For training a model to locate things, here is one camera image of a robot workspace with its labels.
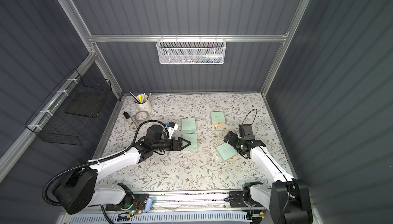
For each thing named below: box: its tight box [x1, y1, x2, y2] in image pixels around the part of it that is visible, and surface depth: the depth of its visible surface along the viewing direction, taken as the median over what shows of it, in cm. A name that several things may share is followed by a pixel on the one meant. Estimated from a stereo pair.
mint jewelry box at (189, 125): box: [181, 117, 197, 134], surface depth 101 cm
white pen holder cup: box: [135, 94, 152, 114], surface depth 107 cm
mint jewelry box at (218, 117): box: [210, 110, 226, 125], surface depth 104 cm
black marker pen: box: [122, 111, 138, 131], surface depth 104 cm
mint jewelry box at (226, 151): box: [215, 142, 238, 162], surface depth 90 cm
